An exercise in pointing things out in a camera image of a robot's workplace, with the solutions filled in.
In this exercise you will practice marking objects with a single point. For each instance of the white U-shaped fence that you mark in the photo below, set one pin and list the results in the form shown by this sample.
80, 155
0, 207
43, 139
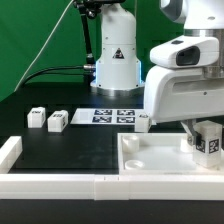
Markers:
102, 187

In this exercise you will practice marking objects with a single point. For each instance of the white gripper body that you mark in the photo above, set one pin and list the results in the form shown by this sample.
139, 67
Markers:
182, 94

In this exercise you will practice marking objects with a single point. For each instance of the white square tabletop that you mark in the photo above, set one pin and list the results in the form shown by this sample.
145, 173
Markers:
159, 154

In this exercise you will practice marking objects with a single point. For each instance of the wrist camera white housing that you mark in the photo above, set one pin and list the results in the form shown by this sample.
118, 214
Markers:
186, 51

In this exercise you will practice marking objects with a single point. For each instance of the white sheet with markers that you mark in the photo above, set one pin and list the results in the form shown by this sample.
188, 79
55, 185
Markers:
104, 116

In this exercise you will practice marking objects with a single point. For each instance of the black camera stand pole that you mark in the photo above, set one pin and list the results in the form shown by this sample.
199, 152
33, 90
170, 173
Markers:
89, 9

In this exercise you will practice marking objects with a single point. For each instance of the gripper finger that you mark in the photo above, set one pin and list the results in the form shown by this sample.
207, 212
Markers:
193, 137

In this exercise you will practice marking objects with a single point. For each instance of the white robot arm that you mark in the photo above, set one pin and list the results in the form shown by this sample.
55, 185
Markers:
118, 71

